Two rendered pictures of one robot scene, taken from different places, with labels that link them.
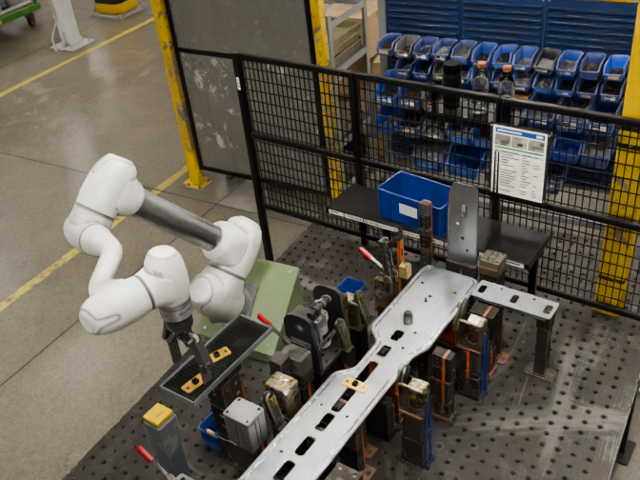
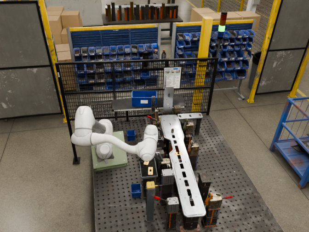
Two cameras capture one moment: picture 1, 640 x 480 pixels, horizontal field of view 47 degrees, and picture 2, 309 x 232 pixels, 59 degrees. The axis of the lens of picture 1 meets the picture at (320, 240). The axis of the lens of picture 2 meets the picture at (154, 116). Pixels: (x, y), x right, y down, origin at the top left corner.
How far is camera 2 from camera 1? 1.63 m
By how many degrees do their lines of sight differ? 37
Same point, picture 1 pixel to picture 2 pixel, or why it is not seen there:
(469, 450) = (200, 160)
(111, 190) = (91, 118)
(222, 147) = (5, 107)
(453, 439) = not seen: hidden behind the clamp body
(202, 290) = (105, 148)
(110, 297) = (151, 146)
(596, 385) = (210, 131)
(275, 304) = not seen: hidden behind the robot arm
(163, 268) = (156, 131)
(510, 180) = (169, 84)
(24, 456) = not seen: outside the picture
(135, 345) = (26, 196)
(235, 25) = (9, 54)
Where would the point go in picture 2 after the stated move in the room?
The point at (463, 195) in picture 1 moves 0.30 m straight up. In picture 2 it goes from (168, 90) to (170, 66)
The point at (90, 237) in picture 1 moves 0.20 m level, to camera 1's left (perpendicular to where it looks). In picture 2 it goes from (97, 137) to (74, 149)
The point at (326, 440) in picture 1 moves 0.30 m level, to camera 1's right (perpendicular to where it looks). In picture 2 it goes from (187, 170) to (206, 154)
